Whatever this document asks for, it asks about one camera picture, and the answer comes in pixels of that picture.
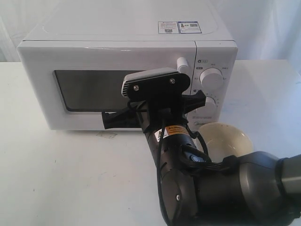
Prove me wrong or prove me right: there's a beige ceramic bowl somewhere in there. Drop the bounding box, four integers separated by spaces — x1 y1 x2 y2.
198 122 254 162

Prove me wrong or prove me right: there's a right blue label sticker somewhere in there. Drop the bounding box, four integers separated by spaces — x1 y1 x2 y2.
178 21 202 34

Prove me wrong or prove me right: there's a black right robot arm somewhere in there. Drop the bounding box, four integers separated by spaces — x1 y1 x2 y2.
102 91 301 226

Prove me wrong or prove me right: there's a white control knob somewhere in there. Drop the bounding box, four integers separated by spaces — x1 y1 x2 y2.
199 68 223 89
204 97 217 112

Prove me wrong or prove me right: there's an upper white control knob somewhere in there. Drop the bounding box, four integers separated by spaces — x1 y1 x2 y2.
199 68 223 89

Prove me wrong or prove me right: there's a left warning label sticker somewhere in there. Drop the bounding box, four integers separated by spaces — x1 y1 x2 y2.
158 21 179 34

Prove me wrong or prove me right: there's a white microwave door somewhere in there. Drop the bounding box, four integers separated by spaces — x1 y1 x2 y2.
17 40 197 130

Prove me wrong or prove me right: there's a white microwave oven body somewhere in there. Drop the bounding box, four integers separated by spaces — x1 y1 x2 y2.
20 0 238 130

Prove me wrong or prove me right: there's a lower white control knob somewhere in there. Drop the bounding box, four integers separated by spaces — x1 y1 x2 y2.
204 97 217 112

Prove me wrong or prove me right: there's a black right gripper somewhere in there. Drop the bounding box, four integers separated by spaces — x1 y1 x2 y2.
102 90 206 131

